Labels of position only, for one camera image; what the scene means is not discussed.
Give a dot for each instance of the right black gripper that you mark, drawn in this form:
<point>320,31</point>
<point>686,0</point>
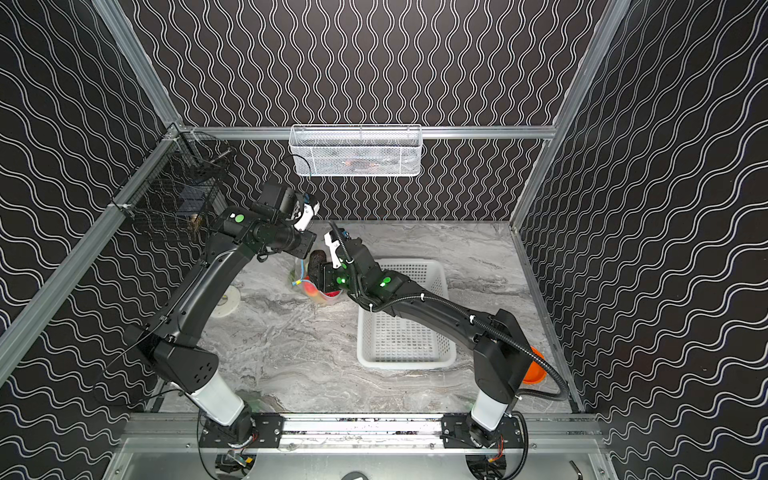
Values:
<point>327,274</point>

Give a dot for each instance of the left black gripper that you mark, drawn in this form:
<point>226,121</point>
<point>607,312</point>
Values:
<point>303,244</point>

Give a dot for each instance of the clear blue-zip bag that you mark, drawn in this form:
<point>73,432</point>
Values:
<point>301,283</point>

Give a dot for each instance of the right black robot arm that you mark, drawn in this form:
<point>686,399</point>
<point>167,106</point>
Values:
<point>501,353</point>

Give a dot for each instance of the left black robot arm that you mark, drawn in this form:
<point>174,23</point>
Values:
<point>171,347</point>

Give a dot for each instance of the orange object behind arm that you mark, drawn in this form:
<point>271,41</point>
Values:
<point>535,374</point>

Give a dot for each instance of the white plastic perforated basket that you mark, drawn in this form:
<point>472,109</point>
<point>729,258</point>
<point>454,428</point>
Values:
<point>393,343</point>

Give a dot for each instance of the white tape roll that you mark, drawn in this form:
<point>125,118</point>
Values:
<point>228,303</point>

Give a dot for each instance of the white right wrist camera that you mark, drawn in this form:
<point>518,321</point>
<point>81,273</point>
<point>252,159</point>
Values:
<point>333,244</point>

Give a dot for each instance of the white wire wall basket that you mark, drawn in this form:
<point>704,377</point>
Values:
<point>356,150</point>

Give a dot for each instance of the black wire wall basket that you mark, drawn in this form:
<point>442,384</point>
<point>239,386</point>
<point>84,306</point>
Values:
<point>183,195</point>

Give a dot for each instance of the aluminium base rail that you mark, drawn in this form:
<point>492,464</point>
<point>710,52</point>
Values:
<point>429,434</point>

